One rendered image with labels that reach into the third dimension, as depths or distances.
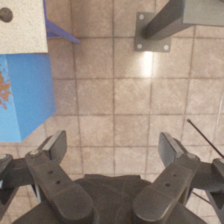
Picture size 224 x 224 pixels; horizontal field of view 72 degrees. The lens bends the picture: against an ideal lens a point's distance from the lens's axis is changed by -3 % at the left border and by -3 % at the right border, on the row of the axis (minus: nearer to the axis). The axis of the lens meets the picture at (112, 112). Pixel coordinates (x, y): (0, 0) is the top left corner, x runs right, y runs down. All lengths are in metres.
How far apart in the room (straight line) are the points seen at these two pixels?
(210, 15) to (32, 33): 0.61
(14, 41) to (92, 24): 0.81
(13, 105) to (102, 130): 0.85
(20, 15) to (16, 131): 0.60
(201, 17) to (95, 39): 1.00
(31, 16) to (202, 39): 1.29
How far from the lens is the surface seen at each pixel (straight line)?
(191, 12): 0.55
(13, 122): 1.03
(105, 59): 1.41
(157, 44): 1.44
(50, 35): 1.05
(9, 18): 0.77
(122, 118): 1.50
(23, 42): 0.75
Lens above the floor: 1.41
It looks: 73 degrees down
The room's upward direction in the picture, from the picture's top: 178 degrees counter-clockwise
